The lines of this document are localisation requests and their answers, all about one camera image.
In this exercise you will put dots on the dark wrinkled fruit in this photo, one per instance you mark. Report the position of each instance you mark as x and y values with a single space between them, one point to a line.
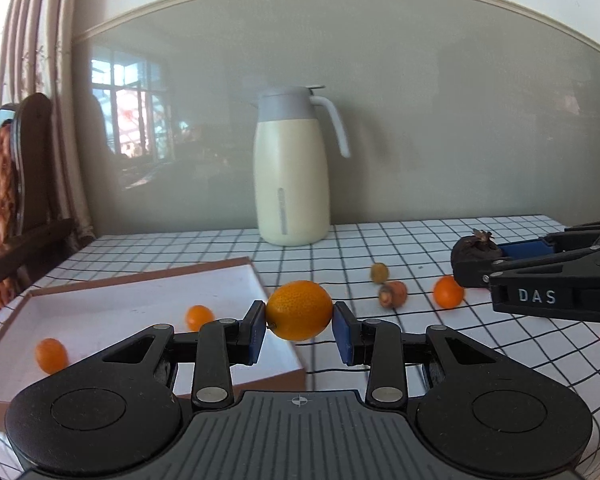
472 252

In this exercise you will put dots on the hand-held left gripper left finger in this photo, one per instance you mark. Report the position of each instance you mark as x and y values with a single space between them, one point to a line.
255 335

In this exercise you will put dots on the cream thermos jug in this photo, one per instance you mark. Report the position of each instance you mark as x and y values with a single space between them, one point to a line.
292 185

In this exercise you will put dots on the large orange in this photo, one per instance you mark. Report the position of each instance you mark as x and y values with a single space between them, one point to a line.
300 310

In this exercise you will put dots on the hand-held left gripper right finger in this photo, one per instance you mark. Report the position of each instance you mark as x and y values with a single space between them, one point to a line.
342 335

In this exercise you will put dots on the small brown-orange fruit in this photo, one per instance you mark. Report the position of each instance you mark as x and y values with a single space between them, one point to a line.
392 294

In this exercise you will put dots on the beige curtain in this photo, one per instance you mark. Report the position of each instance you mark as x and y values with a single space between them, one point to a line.
35 60

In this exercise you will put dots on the small orange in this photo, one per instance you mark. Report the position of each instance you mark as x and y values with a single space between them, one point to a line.
51 355
199 317

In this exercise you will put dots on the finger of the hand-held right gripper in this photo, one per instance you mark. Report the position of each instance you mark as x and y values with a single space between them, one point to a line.
525 249
475 274

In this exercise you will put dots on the round orange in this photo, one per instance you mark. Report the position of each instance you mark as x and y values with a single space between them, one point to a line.
448 291

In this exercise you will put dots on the white cardboard box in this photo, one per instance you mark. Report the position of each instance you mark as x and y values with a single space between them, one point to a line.
130 305

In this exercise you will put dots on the white checked tablecloth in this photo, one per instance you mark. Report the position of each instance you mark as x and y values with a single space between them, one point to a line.
430 240

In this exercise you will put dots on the small yellow-brown fruit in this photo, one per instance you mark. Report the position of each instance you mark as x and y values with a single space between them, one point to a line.
379 272

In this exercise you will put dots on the wooden chair with orange cushion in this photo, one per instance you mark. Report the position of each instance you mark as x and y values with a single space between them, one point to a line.
10 185

